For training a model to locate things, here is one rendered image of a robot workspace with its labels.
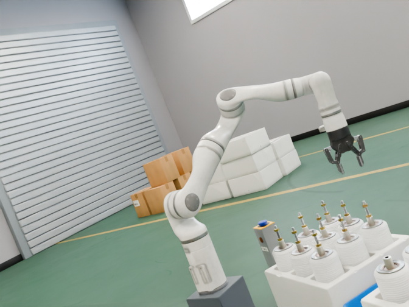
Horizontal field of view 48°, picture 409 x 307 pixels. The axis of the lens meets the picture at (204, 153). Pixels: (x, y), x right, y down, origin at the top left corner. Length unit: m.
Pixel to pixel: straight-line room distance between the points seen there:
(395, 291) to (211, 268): 0.52
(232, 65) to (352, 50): 2.01
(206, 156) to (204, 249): 0.29
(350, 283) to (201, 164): 0.61
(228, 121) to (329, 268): 0.60
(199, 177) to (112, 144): 6.18
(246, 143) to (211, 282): 2.98
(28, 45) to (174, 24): 2.55
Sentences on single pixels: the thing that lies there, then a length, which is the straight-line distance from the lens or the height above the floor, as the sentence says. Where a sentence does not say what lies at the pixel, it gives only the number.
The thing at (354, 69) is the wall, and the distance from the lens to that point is 6.92.
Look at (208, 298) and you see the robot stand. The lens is 1.46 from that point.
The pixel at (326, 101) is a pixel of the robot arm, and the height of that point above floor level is 0.71.
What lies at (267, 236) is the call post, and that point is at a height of 0.27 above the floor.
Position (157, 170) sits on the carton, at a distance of 5.51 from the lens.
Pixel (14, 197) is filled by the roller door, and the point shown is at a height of 0.81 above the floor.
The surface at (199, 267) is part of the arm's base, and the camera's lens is 1.45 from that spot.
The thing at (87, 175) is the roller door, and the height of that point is 0.72.
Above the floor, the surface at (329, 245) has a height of 0.23.
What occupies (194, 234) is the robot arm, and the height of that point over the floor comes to 0.49.
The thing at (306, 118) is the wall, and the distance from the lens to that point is 7.32.
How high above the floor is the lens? 0.79
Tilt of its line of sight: 3 degrees down
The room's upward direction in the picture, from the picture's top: 21 degrees counter-clockwise
